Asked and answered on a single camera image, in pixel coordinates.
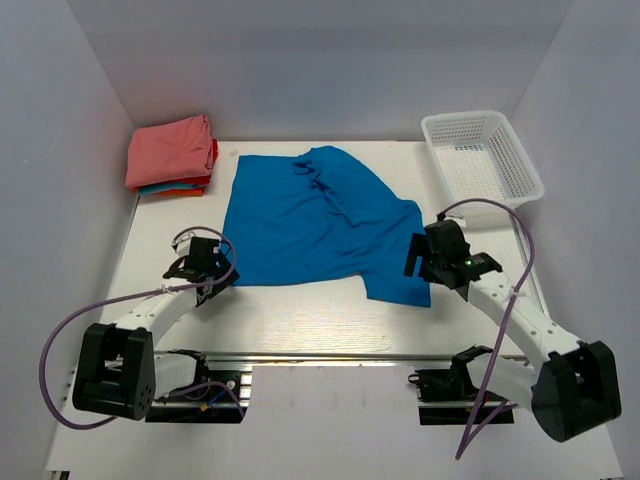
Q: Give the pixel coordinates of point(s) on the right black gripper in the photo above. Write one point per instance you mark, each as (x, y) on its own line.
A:
(420, 247)

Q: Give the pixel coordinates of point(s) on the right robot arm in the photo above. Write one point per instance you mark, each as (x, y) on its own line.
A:
(570, 386)

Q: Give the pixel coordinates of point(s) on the aluminium table edge rail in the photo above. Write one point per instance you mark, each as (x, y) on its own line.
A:
(297, 357)

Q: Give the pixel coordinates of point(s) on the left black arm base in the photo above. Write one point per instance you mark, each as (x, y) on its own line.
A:
(210, 390)

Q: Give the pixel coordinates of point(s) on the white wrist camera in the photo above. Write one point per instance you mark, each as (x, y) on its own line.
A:
(453, 217)
(181, 245)

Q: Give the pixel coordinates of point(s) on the white plastic basket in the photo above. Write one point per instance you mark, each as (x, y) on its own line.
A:
(478, 154)

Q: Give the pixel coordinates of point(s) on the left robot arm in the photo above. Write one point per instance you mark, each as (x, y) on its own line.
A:
(119, 373)

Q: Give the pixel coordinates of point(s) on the blue t-shirt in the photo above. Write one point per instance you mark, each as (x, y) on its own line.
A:
(322, 216)

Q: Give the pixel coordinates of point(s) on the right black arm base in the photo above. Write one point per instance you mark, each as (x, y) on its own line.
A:
(446, 395)

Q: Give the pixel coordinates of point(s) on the pink folded t-shirt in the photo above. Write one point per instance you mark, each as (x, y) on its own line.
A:
(148, 142)

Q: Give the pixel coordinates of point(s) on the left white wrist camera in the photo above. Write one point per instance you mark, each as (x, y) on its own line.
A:
(181, 245)

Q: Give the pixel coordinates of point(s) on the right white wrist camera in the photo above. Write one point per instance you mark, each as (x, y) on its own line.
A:
(453, 217)

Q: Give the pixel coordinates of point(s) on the teal folded t-shirt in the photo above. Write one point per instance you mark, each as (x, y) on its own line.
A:
(171, 189)

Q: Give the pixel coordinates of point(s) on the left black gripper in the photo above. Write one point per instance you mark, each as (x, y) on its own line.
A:
(226, 275)

